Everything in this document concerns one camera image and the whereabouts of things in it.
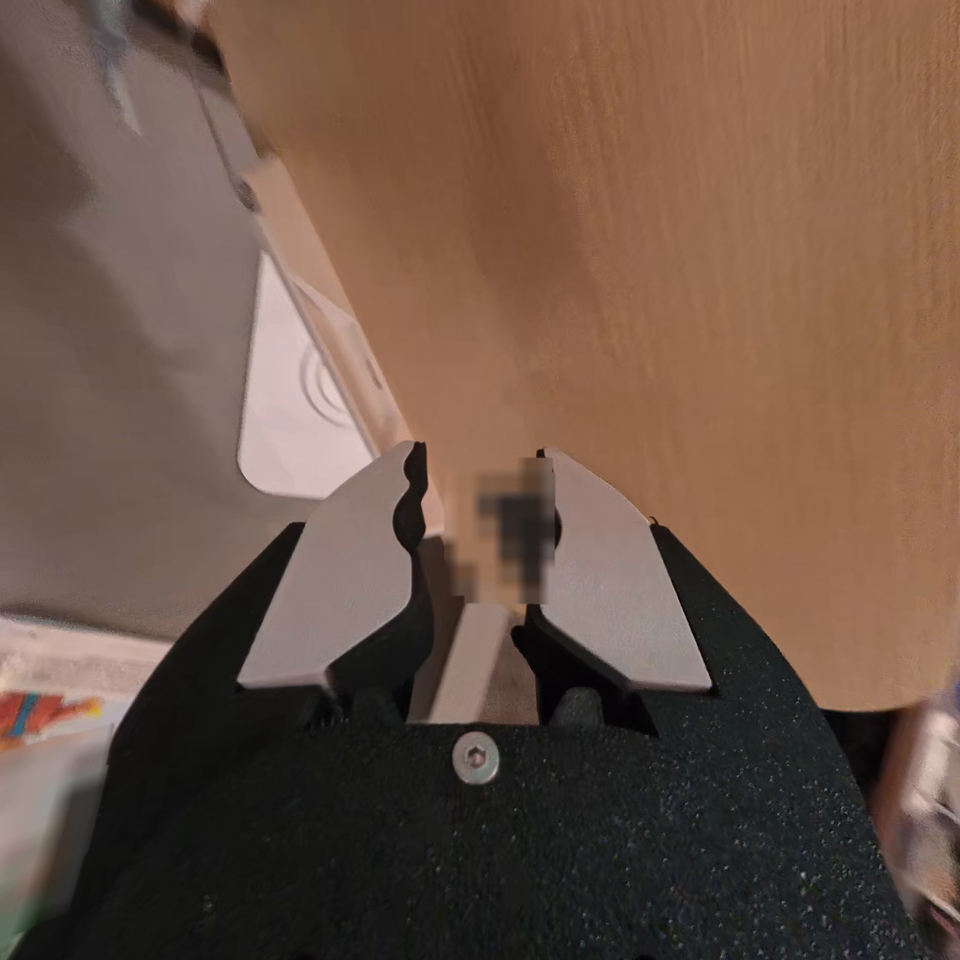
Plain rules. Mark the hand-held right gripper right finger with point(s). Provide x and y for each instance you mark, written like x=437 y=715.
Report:
x=622 y=592

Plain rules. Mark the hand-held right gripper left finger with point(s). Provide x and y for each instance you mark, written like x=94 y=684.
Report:
x=337 y=585

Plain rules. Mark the white plastic panel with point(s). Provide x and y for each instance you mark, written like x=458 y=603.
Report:
x=292 y=420

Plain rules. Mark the colourful printed booklet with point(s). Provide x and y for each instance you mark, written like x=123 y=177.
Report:
x=45 y=712

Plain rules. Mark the pale blurred object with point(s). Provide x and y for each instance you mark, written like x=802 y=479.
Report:
x=926 y=810

